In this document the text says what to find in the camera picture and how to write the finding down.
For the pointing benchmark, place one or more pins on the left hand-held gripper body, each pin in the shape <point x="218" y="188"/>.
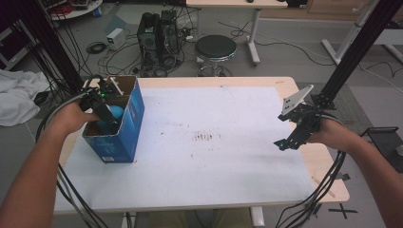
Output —
<point x="95" y="95"/>

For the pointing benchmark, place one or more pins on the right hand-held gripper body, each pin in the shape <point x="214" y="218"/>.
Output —
<point x="307" y="117"/>

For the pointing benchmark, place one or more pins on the blue bottle with white cap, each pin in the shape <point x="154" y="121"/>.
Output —
<point x="118" y="112"/>

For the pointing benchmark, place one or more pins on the blue cardboard box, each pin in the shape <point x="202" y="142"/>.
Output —
<point x="126" y="139"/>

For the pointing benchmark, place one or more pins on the person's right hand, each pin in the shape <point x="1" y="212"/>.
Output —
<point x="332" y="134"/>

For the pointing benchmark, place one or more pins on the person's left hand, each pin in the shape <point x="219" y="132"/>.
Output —
<point x="69" y="118"/>

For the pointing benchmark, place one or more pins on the grey floor mat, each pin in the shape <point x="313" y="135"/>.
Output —
<point x="351" y="104"/>

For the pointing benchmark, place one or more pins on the small white box device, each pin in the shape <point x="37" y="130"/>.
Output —
<point x="115" y="38"/>

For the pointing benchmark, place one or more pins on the white crumpled cloth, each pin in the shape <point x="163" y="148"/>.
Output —
<point x="19" y="95"/>

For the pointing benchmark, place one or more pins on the black computer tower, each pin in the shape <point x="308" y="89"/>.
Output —
<point x="147" y="34"/>
<point x="169" y="31"/>

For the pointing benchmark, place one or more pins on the black tape cross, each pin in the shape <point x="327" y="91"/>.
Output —
<point x="342" y="211"/>

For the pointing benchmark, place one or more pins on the white table leg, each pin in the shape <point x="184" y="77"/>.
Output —
<point x="257" y="218"/>

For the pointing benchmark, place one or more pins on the round white table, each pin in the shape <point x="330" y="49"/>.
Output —
<point x="79" y="11"/>

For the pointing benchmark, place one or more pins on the dark equipment shelf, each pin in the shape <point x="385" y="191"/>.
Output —
<point x="12" y="47"/>

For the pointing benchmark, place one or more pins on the white paper table mat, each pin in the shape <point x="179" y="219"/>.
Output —
<point x="196" y="171"/>

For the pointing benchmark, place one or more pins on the person's legs in khaki pants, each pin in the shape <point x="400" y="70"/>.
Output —
<point x="228" y="220"/>

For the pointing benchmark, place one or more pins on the black round stool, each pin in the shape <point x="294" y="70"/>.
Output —
<point x="215" y="47"/>

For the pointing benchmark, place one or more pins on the wooden desk with white leg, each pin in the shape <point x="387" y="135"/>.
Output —
<point x="234" y="3"/>

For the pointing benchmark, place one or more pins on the black metal frame post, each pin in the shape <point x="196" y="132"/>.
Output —
<point x="358" y="47"/>
<point x="53" y="41"/>

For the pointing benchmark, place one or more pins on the white metal stand frame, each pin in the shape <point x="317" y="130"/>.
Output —
<point x="348" y="34"/>

